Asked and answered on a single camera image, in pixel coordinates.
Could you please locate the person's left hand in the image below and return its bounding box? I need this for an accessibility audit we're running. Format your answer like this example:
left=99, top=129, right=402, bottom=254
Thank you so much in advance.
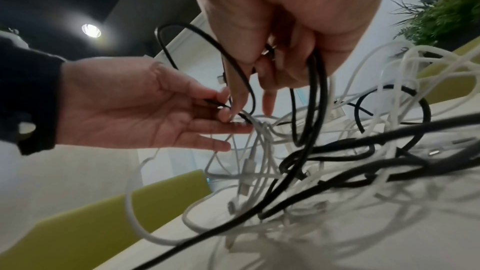
left=55, top=56, right=256, bottom=153

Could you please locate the person's right hand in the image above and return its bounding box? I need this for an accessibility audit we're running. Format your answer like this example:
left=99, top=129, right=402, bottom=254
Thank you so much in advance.
left=188, top=0, right=386, bottom=117

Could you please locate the tangle of white cables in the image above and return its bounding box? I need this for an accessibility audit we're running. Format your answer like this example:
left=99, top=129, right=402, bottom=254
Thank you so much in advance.
left=123, top=40, right=480, bottom=270

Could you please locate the round ceiling light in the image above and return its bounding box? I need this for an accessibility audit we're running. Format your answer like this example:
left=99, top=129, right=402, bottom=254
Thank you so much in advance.
left=81, top=23, right=102, bottom=39

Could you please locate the green bench sofa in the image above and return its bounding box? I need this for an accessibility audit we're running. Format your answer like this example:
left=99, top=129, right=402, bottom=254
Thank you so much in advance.
left=0, top=169, right=213, bottom=270
left=416, top=35, right=480, bottom=105

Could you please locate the green leafy plant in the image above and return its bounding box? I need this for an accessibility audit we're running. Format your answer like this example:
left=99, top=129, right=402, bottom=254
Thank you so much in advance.
left=389, top=0, right=480, bottom=47

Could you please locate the beige table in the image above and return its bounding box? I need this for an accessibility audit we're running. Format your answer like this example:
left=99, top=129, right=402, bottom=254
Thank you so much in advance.
left=93, top=102, right=480, bottom=270

